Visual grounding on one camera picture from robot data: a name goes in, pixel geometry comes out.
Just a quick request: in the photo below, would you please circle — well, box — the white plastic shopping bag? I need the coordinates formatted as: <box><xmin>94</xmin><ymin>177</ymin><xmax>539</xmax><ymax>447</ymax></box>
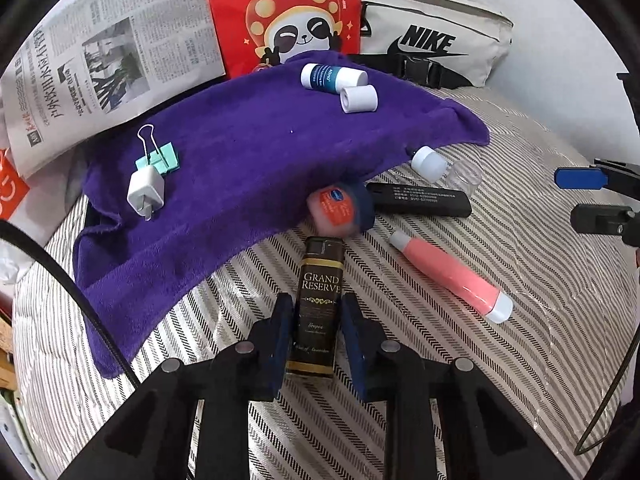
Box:
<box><xmin>0</xmin><ymin>147</ymin><xmax>32</xmax><ymax>286</ymax></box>

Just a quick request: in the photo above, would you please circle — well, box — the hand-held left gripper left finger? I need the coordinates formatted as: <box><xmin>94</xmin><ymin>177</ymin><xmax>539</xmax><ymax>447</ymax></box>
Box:
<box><xmin>62</xmin><ymin>293</ymin><xmax>295</xmax><ymax>480</ymax></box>

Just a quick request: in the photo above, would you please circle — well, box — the folded newspaper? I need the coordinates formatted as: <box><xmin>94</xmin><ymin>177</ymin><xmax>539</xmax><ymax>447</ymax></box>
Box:
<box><xmin>0</xmin><ymin>0</ymin><xmax>226</xmax><ymax>181</ymax></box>

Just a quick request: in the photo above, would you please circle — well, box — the blue and white bottle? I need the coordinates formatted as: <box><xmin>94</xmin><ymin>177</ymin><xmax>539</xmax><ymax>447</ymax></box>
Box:
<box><xmin>300</xmin><ymin>61</ymin><xmax>369</xmax><ymax>95</ymax></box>

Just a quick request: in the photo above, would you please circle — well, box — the green binder clip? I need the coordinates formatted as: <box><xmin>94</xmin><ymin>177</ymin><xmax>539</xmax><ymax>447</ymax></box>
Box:
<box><xmin>135</xmin><ymin>124</ymin><xmax>180</xmax><ymax>177</ymax></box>

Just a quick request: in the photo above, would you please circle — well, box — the white waist bag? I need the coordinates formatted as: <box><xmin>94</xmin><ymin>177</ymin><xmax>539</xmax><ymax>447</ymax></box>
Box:
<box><xmin>350</xmin><ymin>0</ymin><xmax>516</xmax><ymax>91</ymax></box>

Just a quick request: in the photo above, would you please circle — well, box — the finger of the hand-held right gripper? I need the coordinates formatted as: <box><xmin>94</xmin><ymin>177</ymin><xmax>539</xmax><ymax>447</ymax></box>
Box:
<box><xmin>554</xmin><ymin>159</ymin><xmax>640</xmax><ymax>191</ymax></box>
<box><xmin>571</xmin><ymin>203</ymin><xmax>640</xmax><ymax>247</ymax></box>

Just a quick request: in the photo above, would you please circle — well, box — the black rectangular stick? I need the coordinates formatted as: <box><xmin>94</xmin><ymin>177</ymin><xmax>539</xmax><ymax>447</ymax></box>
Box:
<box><xmin>366</xmin><ymin>181</ymin><xmax>472</xmax><ymax>218</ymax></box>

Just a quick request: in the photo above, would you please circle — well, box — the white plastic cylinder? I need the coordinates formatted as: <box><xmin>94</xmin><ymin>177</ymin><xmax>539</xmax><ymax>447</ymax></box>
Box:
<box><xmin>340</xmin><ymin>84</ymin><xmax>378</xmax><ymax>113</ymax></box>

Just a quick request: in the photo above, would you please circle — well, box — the white charger plug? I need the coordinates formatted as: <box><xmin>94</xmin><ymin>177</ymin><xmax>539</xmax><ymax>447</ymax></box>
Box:
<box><xmin>126</xmin><ymin>167</ymin><xmax>166</xmax><ymax>222</ymax></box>

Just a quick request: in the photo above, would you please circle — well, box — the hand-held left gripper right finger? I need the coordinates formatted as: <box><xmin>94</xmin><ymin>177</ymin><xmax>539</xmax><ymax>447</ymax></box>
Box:
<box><xmin>339</xmin><ymin>293</ymin><xmax>571</xmax><ymax>480</ymax></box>

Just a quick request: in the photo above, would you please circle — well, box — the pink tube with white cap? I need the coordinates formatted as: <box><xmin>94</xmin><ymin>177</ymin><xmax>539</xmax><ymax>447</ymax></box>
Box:
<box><xmin>389</xmin><ymin>230</ymin><xmax>514</xmax><ymax>323</ymax></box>

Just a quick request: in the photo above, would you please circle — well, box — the red paper gift bag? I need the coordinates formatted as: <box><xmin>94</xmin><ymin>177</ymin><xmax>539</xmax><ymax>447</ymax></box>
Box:
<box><xmin>202</xmin><ymin>0</ymin><xmax>363</xmax><ymax>80</ymax></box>

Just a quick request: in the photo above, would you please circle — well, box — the small orange round jar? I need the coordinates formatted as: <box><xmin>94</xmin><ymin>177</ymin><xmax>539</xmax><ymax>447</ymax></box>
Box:
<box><xmin>307</xmin><ymin>182</ymin><xmax>376</xmax><ymax>236</ymax></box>

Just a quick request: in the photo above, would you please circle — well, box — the purple towel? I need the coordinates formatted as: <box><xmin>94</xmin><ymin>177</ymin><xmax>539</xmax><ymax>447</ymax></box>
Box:
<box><xmin>72</xmin><ymin>49</ymin><xmax>491</xmax><ymax>378</ymax></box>

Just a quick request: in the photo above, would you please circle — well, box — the small clear plastic bottle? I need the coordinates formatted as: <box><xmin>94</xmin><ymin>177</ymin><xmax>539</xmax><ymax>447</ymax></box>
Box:
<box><xmin>445</xmin><ymin>162</ymin><xmax>483</xmax><ymax>196</ymax></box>

